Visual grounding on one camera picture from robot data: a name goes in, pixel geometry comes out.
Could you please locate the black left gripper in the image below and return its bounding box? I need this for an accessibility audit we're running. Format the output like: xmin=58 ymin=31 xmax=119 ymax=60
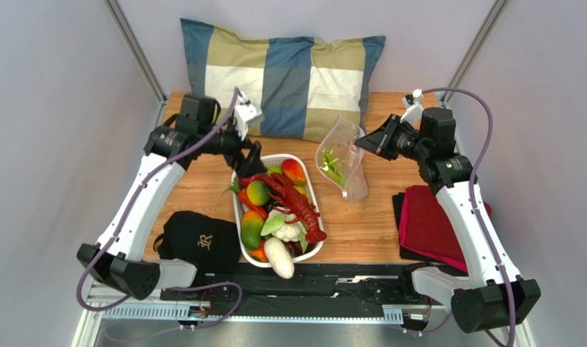
xmin=198 ymin=116 xmax=267 ymax=179

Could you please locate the yellow green lemon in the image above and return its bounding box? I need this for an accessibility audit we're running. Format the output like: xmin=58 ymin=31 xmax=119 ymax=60
xmin=247 ymin=180 xmax=271 ymax=206

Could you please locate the clear pink zip top bag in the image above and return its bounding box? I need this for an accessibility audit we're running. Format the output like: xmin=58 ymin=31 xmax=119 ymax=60
xmin=315 ymin=116 xmax=368 ymax=203

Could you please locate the green celery stalk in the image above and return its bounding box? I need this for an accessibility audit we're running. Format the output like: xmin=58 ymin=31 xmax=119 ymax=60
xmin=319 ymin=141 xmax=347 ymax=188

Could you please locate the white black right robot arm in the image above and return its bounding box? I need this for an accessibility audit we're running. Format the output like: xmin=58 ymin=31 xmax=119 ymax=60
xmin=354 ymin=108 xmax=541 ymax=333

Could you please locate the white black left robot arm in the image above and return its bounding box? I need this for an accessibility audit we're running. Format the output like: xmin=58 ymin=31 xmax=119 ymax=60
xmin=76 ymin=89 xmax=266 ymax=306

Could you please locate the orange carrot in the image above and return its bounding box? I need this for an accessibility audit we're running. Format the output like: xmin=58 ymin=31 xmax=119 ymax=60
xmin=238 ymin=188 xmax=268 ymax=220

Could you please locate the white plastic basket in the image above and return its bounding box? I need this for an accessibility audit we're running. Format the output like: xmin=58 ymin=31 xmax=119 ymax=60
xmin=231 ymin=153 xmax=325 ymax=269

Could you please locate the green orange mango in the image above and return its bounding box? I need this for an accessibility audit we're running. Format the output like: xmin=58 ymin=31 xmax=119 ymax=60
xmin=240 ymin=210 xmax=265 ymax=250

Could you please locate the red toy lobster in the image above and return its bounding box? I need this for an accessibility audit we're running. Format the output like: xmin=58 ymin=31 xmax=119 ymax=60
xmin=236 ymin=173 xmax=327 ymax=244

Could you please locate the white cauliflower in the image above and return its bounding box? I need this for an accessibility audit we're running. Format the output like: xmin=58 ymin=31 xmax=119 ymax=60
xmin=265 ymin=210 xmax=306 ymax=242

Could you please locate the black cap with logo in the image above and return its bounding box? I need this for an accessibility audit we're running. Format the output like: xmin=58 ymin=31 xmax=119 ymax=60
xmin=153 ymin=210 xmax=241 ymax=273

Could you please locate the small orange fruit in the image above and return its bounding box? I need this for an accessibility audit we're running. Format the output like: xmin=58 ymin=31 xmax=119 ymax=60
xmin=247 ymin=239 xmax=269 ymax=263

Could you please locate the checkered blue beige pillow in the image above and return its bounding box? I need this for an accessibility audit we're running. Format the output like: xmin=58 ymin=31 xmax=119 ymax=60
xmin=180 ymin=19 xmax=386 ymax=142

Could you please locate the white radish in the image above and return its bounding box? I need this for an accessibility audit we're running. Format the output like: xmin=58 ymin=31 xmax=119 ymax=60
xmin=264 ymin=237 xmax=295 ymax=279

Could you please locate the dark red folded cloth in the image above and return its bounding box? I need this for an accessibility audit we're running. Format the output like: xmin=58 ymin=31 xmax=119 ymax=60
xmin=400 ymin=185 xmax=493 ymax=267

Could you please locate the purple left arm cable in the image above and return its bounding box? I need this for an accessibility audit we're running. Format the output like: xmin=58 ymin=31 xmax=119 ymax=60
xmin=76 ymin=86 xmax=244 ymax=330

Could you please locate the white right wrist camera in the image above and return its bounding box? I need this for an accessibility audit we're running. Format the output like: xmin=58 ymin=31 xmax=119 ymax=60
xmin=400 ymin=89 xmax=424 ymax=125

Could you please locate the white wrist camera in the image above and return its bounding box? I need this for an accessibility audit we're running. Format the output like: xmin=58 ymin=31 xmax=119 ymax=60
xmin=400 ymin=89 xmax=424 ymax=125
xmin=233 ymin=91 xmax=265 ymax=140

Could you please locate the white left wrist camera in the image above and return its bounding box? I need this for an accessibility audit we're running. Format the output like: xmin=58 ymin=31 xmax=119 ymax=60
xmin=233 ymin=91 xmax=265 ymax=140

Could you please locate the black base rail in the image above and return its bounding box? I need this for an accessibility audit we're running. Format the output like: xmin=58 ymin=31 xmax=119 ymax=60
xmin=88 ymin=260 xmax=448 ymax=333

